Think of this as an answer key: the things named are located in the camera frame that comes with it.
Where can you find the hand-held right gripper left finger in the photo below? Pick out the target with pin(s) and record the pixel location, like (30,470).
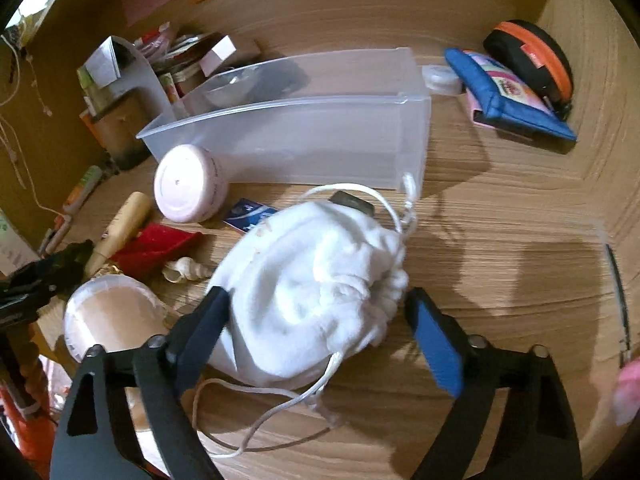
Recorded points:
(197,340)

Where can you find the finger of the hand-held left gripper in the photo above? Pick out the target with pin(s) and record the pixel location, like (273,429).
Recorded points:
(25,295)
(65,262)

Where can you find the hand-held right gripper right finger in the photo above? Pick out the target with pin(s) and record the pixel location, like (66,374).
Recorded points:
(437,345)

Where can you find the round powder compact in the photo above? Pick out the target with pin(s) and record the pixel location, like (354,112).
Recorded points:
(110,310)

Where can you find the gold cosmetic bottle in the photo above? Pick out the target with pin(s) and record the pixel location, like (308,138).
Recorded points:
(122,225)

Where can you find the red pouch with gold trim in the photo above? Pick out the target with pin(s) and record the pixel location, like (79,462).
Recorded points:
(155,247)

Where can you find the white round jar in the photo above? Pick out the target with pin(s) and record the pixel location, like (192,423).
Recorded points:
(185,182)

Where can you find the clear plastic storage box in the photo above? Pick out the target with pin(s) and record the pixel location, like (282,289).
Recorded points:
(310,145)

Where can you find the wooden desktop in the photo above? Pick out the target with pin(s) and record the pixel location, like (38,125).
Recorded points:
(500,210)

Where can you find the white marker pen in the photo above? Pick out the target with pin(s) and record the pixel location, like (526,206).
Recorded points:
(57,232)

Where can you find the small seashell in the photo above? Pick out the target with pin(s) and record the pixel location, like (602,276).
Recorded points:
(185,270)

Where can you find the green orange tube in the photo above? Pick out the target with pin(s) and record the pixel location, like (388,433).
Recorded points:
(82,187)

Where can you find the orange packet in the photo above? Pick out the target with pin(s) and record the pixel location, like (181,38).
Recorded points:
(89,130)

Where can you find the small blue box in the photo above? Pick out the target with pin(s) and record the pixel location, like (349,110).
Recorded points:
(247,211)

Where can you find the brown mug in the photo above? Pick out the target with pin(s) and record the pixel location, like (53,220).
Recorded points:
(120,130)

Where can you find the pink blurry object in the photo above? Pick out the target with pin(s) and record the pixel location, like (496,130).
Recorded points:
(627,395)

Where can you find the white paper sheet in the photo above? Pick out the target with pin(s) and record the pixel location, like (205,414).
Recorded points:
(100,65)

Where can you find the fruit print carton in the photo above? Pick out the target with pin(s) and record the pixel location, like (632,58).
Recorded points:
(170,87)

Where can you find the grey bowl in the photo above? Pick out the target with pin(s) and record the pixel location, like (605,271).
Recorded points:
(230,87)

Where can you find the pile of paper packets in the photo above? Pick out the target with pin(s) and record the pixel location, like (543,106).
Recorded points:
(170,42)

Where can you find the blue fabric pouch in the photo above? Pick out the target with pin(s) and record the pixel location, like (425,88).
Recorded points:
(520,115)

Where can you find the small white box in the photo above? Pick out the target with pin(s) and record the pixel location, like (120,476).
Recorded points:
(220,52)

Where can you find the pink printed packet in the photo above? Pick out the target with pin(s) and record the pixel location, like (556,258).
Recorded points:
(505,82)

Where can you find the black orange round case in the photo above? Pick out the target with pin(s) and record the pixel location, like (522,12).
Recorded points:
(515,40)

